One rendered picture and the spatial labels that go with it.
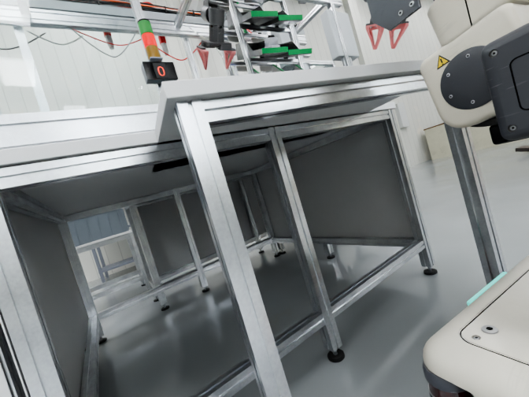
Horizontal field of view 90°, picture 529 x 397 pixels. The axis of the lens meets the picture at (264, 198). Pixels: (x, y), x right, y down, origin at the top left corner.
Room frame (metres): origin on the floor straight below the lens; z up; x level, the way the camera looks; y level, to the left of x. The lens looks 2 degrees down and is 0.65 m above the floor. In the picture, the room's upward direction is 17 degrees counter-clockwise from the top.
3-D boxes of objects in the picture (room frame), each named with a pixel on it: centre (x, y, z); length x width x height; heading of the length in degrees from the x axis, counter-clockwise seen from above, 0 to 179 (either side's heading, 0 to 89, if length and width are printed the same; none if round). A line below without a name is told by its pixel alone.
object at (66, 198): (1.47, 0.28, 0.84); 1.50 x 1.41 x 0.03; 123
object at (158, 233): (2.61, 0.11, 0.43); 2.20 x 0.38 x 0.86; 123
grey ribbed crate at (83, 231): (2.49, 1.67, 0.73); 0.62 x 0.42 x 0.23; 123
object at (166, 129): (0.95, -0.15, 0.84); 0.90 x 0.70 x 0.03; 115
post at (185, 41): (2.25, 0.26, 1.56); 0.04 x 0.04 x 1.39; 33
